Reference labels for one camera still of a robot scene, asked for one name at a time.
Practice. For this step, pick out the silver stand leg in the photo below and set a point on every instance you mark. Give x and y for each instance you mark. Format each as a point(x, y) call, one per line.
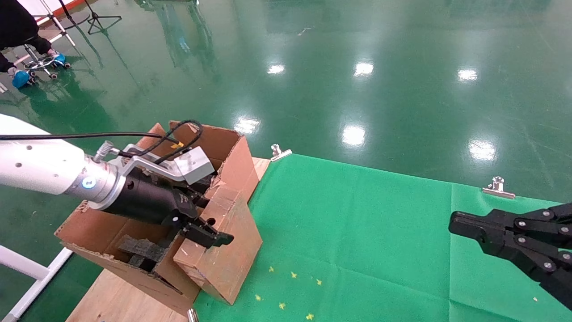
point(60, 24)

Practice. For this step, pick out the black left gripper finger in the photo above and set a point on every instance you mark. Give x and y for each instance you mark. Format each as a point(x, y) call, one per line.
point(199, 201)
point(208, 236)

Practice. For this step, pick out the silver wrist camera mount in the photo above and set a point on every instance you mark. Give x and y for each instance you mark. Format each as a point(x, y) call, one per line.
point(196, 163)

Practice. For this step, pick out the white metal frame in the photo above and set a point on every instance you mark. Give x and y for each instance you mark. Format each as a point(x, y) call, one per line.
point(27, 267)

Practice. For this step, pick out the large open cardboard carton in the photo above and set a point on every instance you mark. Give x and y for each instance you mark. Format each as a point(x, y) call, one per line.
point(94, 232)

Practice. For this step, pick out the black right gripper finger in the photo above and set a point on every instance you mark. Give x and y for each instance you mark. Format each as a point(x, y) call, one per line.
point(523, 250)
point(473, 222)

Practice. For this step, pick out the person in black clothes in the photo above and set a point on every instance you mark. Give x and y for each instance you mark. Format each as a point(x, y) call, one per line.
point(15, 22)

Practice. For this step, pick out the blue shoe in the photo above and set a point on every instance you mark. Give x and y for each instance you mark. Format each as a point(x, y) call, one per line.
point(21, 79)
point(60, 58)

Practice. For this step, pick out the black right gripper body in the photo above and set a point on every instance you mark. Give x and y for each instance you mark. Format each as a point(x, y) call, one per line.
point(563, 288)

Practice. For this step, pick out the green table cloth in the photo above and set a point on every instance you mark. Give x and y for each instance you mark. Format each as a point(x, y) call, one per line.
point(380, 232)

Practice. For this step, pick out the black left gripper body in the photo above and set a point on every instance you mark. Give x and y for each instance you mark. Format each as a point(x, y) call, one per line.
point(147, 199)

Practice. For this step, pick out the black tripod stand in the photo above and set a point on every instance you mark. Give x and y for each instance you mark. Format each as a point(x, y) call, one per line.
point(94, 16)

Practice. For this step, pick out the black foam block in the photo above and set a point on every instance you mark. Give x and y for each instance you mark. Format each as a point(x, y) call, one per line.
point(210, 184)
point(143, 251)

